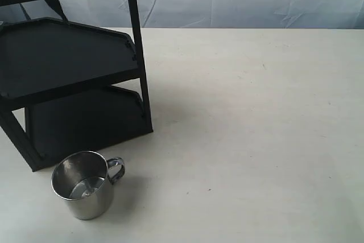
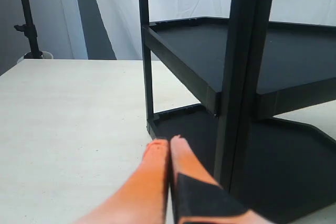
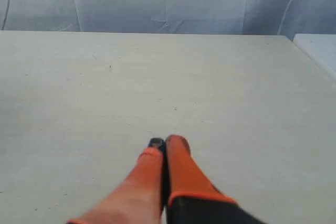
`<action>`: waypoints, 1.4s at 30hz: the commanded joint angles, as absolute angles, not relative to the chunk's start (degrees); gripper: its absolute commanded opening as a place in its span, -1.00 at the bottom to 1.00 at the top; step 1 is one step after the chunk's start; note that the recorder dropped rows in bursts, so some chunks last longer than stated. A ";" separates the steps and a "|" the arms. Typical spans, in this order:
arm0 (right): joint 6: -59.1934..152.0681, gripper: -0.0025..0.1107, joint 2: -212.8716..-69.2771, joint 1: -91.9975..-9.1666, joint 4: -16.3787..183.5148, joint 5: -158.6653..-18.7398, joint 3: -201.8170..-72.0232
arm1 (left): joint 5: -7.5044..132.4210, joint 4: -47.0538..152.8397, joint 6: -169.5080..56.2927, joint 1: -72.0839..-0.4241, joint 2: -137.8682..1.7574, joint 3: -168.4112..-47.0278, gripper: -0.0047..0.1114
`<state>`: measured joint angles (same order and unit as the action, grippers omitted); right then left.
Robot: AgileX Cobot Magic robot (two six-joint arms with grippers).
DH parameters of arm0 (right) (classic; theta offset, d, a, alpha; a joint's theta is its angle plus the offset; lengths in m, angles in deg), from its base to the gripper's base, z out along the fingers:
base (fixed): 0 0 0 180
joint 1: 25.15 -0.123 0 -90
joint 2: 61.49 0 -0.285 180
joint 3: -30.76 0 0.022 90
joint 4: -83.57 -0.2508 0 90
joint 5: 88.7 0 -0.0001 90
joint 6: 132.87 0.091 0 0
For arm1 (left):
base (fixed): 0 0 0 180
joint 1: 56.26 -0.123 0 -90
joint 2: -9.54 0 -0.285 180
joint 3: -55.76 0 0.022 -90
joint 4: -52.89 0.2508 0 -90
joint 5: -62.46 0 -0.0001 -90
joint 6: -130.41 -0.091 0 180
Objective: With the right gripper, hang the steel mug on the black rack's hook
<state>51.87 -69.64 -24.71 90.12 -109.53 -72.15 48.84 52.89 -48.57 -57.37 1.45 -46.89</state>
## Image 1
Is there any stainless steel mug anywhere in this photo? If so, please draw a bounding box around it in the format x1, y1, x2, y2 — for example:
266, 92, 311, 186
51, 151, 125, 220

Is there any black two-tier rack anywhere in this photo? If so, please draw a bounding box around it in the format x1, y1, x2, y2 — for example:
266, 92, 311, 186
1, 0, 153, 171

